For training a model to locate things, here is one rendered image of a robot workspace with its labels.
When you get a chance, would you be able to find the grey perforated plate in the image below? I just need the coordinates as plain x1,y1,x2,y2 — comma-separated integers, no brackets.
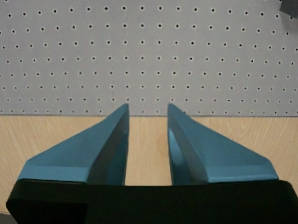
0,0,298,118

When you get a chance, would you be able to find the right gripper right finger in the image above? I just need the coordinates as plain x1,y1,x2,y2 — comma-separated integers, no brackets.
167,104,280,185

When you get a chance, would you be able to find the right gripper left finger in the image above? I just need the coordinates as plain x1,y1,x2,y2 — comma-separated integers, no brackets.
16,104,130,185

